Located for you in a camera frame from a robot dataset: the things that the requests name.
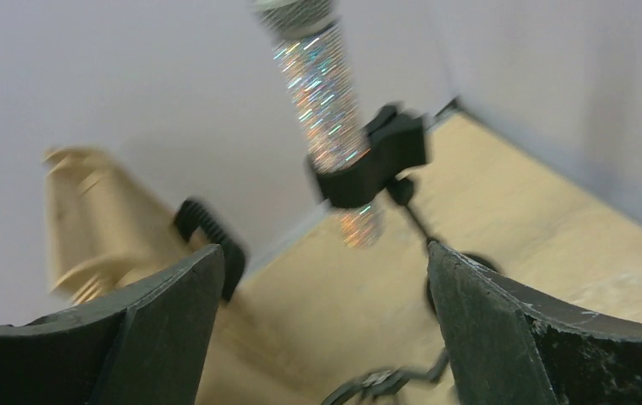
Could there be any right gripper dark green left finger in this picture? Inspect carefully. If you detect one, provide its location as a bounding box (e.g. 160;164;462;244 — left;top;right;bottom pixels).
0;246;224;404

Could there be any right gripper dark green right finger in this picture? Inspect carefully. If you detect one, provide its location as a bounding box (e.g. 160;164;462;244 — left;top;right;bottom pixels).
428;242;642;404

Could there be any black tripod shock-mount stand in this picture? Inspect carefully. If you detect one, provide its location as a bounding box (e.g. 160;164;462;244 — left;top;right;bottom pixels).
321;349;450;405

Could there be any black clip mic stand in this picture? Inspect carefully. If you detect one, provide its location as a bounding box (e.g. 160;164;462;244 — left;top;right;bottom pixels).
306;103;500;314

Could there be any glitter silver microphone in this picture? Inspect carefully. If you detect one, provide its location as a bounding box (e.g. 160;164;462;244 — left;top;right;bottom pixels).
251;0;384;250

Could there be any tan plastic toolbox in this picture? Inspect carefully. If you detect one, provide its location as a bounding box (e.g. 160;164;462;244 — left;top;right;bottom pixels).
43;146;249;305

